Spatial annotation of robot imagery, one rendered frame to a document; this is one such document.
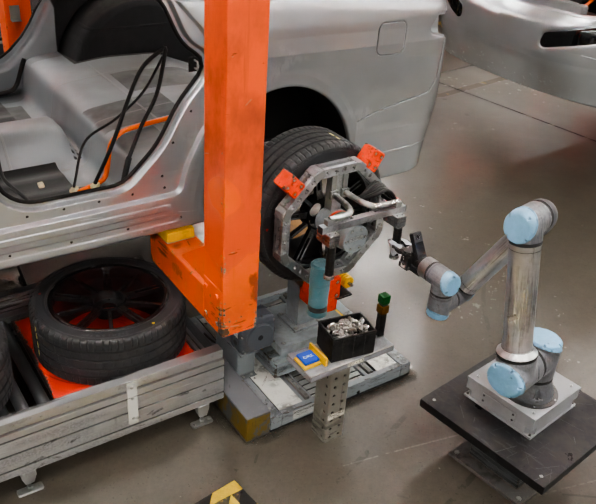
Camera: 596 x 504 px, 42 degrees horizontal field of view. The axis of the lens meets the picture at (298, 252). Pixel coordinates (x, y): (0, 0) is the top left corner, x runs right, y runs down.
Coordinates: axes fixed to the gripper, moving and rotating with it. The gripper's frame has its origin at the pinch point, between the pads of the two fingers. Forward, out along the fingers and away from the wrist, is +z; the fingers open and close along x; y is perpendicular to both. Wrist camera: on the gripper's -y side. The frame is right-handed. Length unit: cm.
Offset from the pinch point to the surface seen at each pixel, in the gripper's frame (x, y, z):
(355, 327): -27.6, 26.8, -14.3
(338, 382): -36, 50, -17
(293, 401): -42, 75, 5
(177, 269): -76, 21, 50
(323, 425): -40, 74, -16
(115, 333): -111, 32, 35
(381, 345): -15.4, 38.0, -18.2
